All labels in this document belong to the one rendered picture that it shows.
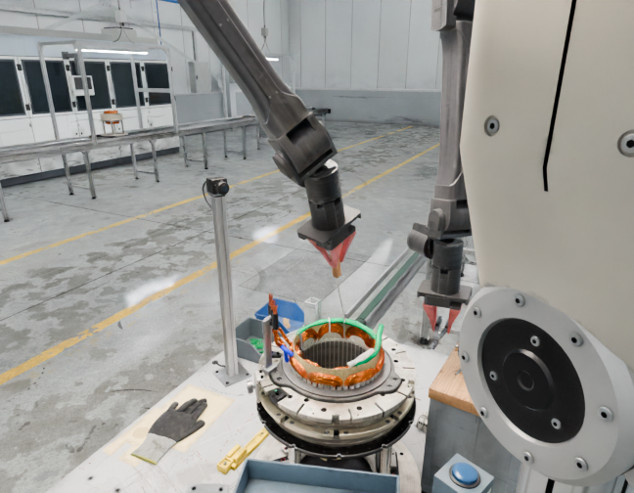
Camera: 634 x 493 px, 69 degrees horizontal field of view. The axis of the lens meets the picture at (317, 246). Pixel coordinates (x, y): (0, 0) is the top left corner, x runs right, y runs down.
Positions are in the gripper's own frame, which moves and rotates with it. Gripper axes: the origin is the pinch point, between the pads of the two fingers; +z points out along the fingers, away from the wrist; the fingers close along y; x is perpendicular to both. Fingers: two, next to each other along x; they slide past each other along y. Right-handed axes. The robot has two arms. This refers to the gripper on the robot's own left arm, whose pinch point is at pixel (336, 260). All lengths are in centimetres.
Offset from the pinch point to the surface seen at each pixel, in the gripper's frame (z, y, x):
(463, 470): 23.4, 10.0, 31.9
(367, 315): 81, -46, -37
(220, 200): 6.8, -7.8, -48.0
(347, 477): 19.2, 23.8, 19.2
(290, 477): 19.5, 29.5, 11.7
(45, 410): 138, 62, -172
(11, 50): 72, -164, -785
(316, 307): 17.3, 0.3, -8.3
